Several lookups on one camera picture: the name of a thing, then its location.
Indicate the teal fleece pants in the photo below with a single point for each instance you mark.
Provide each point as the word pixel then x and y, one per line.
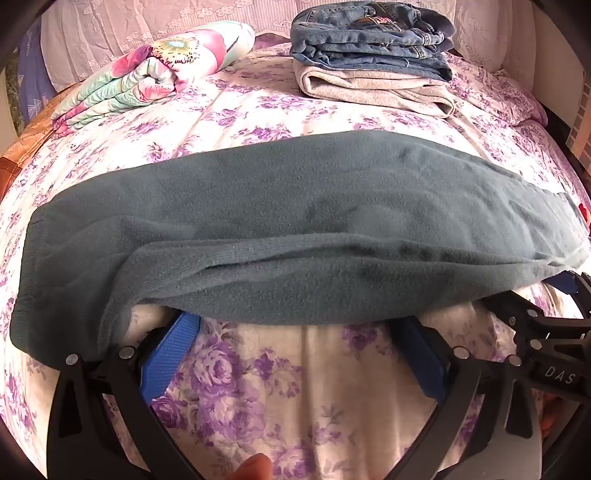
pixel 277 207

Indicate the red white blue garment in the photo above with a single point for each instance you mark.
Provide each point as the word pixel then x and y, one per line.
pixel 583 208

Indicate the dark blue folded jeans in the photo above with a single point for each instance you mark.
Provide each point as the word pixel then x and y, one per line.
pixel 397 21

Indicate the white slatted radiator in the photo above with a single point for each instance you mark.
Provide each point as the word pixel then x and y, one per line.
pixel 581 129

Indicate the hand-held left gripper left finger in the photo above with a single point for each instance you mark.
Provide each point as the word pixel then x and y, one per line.
pixel 170 353

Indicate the brown cushion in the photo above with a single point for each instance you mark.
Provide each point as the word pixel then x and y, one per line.
pixel 9 170

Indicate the grey folded pants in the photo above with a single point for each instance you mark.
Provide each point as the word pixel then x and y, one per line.
pixel 369 87

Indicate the person's left hand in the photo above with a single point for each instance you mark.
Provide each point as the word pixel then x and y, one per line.
pixel 253 468

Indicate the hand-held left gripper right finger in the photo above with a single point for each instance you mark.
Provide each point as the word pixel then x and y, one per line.
pixel 425 357

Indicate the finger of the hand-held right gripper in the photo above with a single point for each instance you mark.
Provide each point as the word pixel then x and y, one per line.
pixel 517 314
pixel 575 282

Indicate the blue patterned cloth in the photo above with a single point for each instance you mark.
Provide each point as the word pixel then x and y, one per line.
pixel 30 74

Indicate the floral folded quilt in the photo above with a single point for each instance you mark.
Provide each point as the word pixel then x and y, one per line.
pixel 152 69

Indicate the faded blue folded jeans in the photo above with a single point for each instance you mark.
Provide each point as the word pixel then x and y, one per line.
pixel 360 60

